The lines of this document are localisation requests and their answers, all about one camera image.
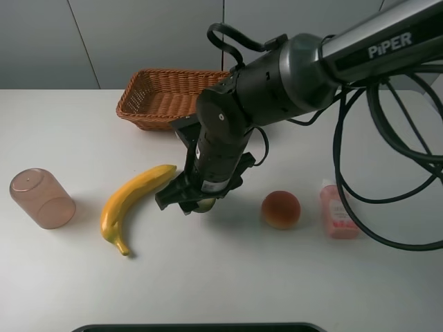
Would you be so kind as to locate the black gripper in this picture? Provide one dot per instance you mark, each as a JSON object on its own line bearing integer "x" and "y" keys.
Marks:
{"x": 207, "y": 185}

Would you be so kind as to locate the halved avocado with pit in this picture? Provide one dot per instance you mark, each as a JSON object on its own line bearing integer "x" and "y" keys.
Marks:
{"x": 204, "y": 205}

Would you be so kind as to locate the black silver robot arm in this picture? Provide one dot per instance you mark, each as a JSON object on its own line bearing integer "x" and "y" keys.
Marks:
{"x": 292, "y": 77}

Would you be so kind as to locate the brown wicker basket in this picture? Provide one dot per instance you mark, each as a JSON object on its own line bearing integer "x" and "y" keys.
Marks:
{"x": 156, "y": 96}

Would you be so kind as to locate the yellow banana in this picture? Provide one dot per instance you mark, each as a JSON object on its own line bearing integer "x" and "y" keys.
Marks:
{"x": 119, "y": 203}

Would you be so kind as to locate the red orange peach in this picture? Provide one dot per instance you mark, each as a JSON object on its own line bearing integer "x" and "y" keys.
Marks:
{"x": 281, "y": 210}

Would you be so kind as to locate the black tray edge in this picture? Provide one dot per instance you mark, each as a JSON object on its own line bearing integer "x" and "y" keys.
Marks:
{"x": 222, "y": 327}

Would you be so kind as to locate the translucent pink plastic cup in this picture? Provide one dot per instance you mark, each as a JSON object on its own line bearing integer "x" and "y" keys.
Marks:
{"x": 38, "y": 193}

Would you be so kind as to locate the pink bottle white cap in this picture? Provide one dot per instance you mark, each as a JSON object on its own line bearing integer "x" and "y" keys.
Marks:
{"x": 337, "y": 221}

